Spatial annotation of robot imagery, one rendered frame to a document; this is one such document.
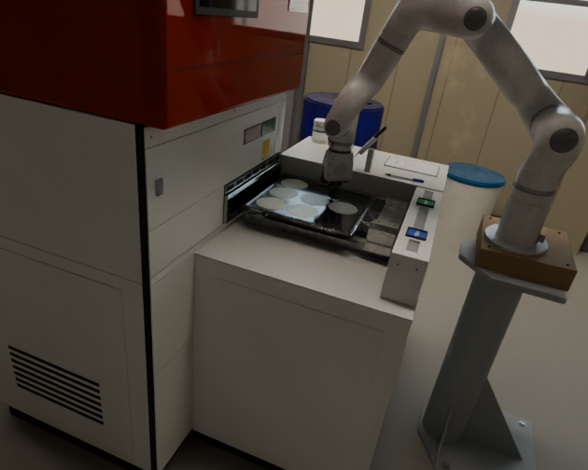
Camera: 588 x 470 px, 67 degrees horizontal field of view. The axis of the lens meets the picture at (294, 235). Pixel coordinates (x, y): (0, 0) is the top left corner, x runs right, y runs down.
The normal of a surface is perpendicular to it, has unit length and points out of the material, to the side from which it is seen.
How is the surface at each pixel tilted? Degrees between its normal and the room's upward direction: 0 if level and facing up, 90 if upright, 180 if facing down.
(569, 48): 90
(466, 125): 90
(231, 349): 90
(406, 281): 90
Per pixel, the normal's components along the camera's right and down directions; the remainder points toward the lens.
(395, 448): 0.11, -0.88
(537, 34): -0.37, 0.39
